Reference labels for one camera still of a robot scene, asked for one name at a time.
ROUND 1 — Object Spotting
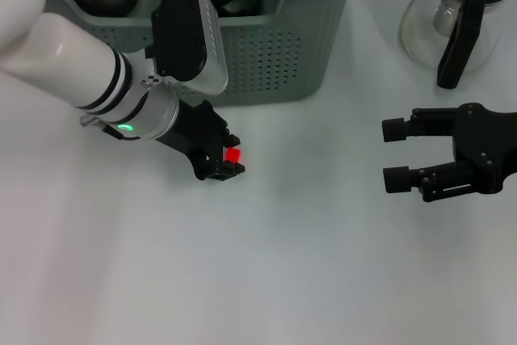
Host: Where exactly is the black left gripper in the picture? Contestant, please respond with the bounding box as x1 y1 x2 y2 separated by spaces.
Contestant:
155 100 247 183

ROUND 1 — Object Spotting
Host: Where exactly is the glass teapot with black handle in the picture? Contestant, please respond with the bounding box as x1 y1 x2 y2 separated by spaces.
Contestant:
398 0 515 90

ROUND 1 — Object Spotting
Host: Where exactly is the left arm connector cable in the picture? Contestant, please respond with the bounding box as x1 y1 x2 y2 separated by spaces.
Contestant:
79 116 124 141

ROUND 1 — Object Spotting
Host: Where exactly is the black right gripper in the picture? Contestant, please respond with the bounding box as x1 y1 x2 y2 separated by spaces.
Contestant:
381 103 517 203

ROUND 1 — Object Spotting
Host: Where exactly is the grey-green perforated storage bin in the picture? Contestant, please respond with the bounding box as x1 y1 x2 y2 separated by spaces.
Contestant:
32 0 364 108

